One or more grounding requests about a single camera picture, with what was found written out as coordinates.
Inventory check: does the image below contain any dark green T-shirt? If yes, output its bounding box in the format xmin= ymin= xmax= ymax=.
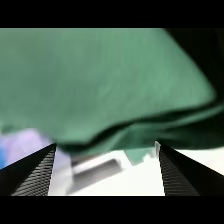
xmin=0 ymin=27 xmax=224 ymax=166

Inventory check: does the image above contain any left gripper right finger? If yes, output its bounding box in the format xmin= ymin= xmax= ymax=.
xmin=154 ymin=140 xmax=224 ymax=197

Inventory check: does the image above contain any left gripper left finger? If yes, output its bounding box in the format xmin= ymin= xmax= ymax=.
xmin=0 ymin=142 xmax=57 ymax=197

